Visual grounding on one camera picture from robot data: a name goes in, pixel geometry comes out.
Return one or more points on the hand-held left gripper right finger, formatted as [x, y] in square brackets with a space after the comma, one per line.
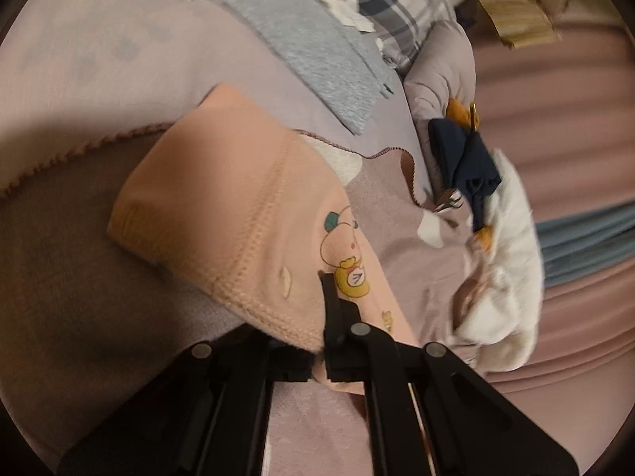
[335, 322]

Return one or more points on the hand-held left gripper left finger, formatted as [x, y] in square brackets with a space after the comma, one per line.
[292, 364]

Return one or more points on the peach cartoon print garment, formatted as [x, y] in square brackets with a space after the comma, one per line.
[223, 183]

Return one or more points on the mauve deer print blanket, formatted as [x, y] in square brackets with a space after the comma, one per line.
[397, 248]

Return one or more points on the white plush blanket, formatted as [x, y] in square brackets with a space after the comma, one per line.
[511, 258]

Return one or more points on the navy cloth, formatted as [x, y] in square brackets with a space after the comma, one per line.
[471, 163]

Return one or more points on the grey-blue cloth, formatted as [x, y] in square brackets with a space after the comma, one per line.
[307, 49]

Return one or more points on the mauve pillow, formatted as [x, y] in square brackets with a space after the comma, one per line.
[441, 69]

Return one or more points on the pink curtain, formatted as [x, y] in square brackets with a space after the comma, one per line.
[555, 109]

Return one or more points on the plaid pillow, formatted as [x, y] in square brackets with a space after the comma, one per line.
[411, 5]

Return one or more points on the lilac bed sheet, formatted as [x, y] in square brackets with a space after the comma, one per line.
[149, 49]

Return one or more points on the tan wooden object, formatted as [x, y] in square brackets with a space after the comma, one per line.
[521, 20]

